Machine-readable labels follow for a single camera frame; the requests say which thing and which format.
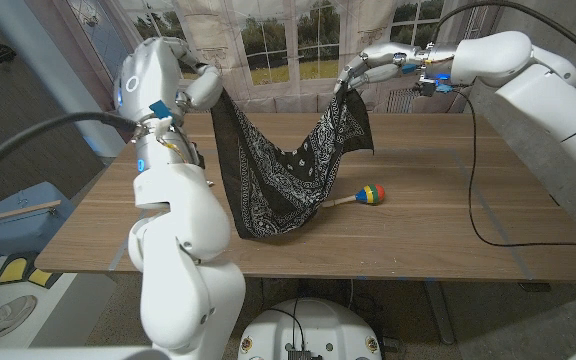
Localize printed window backdrop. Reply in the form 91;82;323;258
65;0;507;115

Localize black paisley bandana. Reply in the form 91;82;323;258
210;84;375;240

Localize black torso cable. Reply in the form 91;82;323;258
266;298;305;352

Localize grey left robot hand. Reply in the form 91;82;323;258
112;35;225;174

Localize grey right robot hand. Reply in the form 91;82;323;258
334;41;459;97

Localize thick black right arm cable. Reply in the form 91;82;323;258
430;0;576;70

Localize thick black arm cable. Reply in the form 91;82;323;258
430;0;576;70
0;111;140;197

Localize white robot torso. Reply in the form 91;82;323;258
236;297;383;360

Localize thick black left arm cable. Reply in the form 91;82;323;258
0;111;140;197

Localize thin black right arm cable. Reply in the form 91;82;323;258
446;87;576;250

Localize white sneaker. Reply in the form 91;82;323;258
0;294;38;342

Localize blue plastic container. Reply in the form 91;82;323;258
0;180;75;259

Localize grey table leg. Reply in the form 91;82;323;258
422;279;455;345

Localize colourful striped wooden maraca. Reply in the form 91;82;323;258
322;183;387;209

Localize white column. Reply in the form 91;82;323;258
0;0;127;159

